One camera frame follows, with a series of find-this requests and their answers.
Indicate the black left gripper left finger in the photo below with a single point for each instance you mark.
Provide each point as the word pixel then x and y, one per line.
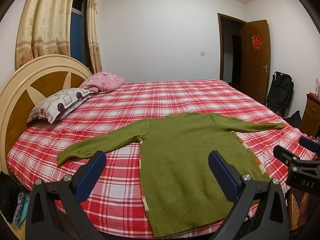
pixel 42 220

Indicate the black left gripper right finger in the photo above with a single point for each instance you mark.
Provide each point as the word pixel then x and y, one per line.
pixel 259 210

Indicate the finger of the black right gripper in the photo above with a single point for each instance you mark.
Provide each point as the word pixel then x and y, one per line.
pixel 290 160
pixel 309 144

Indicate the green knit sweater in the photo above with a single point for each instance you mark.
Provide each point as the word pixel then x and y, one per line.
pixel 178 189

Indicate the dark clothes pile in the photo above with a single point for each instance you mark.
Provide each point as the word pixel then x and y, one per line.
pixel 14 201

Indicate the brown wooden dresser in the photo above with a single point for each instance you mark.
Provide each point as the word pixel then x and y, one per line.
pixel 311 117

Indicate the black bag on floor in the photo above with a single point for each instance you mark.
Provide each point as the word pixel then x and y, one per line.
pixel 294 120

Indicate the red plaid bed sheet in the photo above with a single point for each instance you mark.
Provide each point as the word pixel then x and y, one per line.
pixel 115 206

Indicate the black folded stroller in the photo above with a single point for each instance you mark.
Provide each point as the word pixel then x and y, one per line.
pixel 280 93

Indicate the white patterned pillow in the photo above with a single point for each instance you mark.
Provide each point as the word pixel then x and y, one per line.
pixel 59 105

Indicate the brown wooden door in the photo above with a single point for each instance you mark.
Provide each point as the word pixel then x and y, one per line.
pixel 254 79

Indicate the red door decoration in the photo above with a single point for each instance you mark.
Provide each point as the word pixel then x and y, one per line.
pixel 256 42

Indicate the cream wooden headboard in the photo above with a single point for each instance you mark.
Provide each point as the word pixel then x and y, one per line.
pixel 31 84

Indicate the pink floral pillow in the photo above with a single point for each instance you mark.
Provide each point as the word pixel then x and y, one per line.
pixel 102 83

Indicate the dark window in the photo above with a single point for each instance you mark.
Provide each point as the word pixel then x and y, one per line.
pixel 78 38

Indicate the beige left curtain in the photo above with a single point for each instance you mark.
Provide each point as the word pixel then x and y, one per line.
pixel 44 29

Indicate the beige curtain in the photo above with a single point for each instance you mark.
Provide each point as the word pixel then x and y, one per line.
pixel 94 51
pixel 44 29

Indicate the beige right curtain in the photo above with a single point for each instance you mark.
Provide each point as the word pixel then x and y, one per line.
pixel 94 51

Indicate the dark wooden door frame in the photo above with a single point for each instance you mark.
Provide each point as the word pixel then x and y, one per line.
pixel 230 49

